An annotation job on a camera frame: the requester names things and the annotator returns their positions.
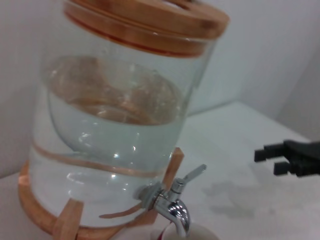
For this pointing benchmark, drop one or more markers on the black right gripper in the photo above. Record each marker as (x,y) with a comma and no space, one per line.
(307,157)

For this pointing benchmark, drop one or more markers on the red cup with white inside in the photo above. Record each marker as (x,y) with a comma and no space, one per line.
(200,231)

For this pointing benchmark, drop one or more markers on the chrome dispenser faucet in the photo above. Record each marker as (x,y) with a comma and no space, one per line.
(175,207)

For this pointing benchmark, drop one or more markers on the clear glass water dispenser jar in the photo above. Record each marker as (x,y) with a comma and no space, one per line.
(112,140)

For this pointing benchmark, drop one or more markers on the round wooden jar lid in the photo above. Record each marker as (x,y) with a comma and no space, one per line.
(150,27)

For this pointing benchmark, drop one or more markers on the wooden dispenser stand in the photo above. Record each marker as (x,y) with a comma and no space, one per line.
(32,207)

